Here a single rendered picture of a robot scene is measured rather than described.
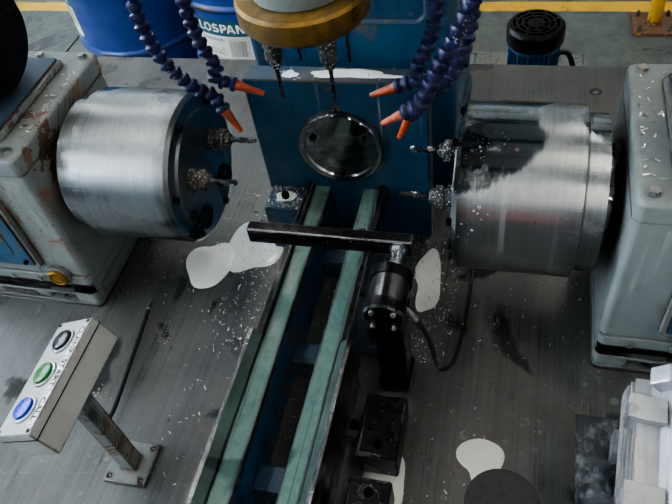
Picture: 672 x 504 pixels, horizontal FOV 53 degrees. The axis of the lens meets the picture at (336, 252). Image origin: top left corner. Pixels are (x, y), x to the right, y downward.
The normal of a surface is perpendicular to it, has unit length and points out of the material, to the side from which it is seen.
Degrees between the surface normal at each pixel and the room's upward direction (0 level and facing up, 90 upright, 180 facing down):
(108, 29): 90
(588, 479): 0
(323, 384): 0
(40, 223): 89
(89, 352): 66
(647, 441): 0
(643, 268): 89
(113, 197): 73
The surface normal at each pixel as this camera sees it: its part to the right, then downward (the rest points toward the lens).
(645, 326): -0.22, 0.75
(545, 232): -0.25, 0.54
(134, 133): -0.21, -0.28
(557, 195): -0.25, 0.18
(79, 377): 0.83, -0.18
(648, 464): -0.13, -0.65
